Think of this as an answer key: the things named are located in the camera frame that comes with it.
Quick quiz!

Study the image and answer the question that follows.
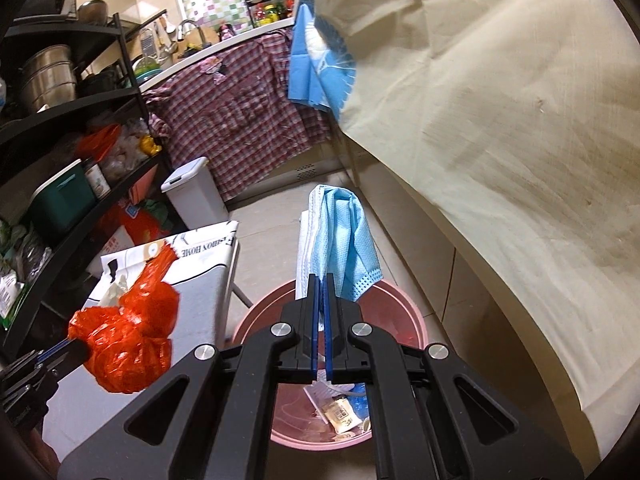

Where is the red and white shopping bag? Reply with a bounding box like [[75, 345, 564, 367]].
[[99, 199, 172, 262]]

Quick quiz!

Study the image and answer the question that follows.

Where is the red plaid shirt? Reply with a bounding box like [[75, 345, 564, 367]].
[[144, 29, 342, 202]]

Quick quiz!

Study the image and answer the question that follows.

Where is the metal bowl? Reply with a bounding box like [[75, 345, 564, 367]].
[[77, 0, 109, 27]]

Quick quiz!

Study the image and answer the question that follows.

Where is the blue fan-print cloth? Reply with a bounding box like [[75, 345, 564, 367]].
[[287, 0, 359, 122]]

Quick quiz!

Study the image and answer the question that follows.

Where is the white crumpled wrapper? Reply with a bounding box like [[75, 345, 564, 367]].
[[105, 270, 132, 309]]

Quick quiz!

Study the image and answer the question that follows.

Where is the black shelf rack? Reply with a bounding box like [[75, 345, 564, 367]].
[[0, 0, 176, 361]]

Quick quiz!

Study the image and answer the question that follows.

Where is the clear plastic bag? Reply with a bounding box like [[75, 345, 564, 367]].
[[14, 232, 54, 282]]

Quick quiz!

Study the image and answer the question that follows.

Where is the large metal pot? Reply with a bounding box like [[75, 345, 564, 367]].
[[19, 45, 79, 114]]

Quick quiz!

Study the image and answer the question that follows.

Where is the red plastic bag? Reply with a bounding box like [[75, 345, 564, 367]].
[[67, 247, 181, 394]]

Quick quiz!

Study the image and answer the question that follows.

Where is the black pot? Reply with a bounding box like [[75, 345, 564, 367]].
[[80, 67, 124, 97]]

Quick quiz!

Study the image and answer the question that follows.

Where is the cream cloth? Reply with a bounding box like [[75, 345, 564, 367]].
[[304, 0, 640, 467]]

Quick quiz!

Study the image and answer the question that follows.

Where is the bag of garlic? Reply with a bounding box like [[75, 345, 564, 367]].
[[97, 120, 152, 184]]

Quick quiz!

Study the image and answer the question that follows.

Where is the small labelled can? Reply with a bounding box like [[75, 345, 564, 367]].
[[84, 160, 112, 199]]

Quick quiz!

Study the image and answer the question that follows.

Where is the blue face mask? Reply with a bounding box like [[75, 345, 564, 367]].
[[307, 185, 385, 304]]

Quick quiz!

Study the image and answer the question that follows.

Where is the orange plastic bag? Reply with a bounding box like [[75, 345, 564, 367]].
[[75, 124, 124, 162]]

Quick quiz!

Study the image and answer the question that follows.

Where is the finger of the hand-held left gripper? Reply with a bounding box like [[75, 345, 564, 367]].
[[30, 339, 94, 378]]

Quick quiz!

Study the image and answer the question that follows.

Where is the white face mask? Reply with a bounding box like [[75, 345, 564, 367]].
[[296, 210, 321, 302]]

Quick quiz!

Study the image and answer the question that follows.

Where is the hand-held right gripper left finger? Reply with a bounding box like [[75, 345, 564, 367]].
[[57, 274, 321, 480]]

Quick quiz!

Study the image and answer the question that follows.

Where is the metal faucet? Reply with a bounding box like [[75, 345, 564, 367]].
[[175, 18, 204, 47]]

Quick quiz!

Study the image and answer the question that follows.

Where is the cream carton box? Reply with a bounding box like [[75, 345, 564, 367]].
[[320, 395, 369, 434]]

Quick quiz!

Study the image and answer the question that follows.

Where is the white lidded trash bin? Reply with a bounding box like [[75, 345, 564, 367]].
[[160, 156, 229, 232]]

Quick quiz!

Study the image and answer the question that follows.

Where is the green and white bag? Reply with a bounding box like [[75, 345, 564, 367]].
[[0, 265, 27, 332]]

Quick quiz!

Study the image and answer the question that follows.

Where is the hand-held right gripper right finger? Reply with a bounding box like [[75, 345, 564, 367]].
[[325, 272, 585, 480]]

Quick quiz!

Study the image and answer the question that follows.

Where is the pink plastic basin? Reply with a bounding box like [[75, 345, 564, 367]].
[[232, 279, 431, 454]]

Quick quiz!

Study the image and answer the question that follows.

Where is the black spice rack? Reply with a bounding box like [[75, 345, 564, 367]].
[[244, 0, 302, 29]]

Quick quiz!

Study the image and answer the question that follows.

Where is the blue plastic bag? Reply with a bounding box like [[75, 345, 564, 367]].
[[350, 382, 372, 414]]

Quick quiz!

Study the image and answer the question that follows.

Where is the dark green storage box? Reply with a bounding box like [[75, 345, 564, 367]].
[[26, 159, 99, 242]]

